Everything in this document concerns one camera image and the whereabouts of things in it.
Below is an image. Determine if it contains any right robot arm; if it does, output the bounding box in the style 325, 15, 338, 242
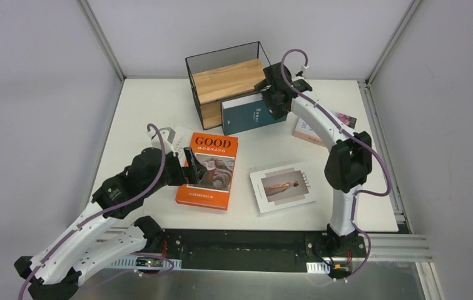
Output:
254, 62, 372, 256

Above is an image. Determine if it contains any white Style magazine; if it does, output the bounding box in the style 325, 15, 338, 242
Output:
250, 162, 318, 214

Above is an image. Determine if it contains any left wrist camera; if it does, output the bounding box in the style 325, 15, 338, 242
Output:
148, 127, 175, 154

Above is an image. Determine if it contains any white Singularity book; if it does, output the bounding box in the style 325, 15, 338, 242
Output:
164, 126, 193, 159

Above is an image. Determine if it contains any pink floral Designer Fate book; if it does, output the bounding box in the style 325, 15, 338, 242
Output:
293, 111, 357, 147

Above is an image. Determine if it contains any black wire wooden shelf rack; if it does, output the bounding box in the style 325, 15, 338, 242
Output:
185, 41, 271, 130

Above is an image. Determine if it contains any orange Good Morning book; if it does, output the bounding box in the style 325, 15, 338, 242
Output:
175, 132, 238, 211

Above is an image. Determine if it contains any teal Humor book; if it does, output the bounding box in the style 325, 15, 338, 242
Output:
221, 94, 287, 136

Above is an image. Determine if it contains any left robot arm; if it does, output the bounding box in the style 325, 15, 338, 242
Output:
14, 147, 214, 299

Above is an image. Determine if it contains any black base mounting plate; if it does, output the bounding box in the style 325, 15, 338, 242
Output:
148, 229, 367, 273

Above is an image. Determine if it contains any aluminium frame rail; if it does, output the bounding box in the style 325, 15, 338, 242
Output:
91, 225, 433, 270

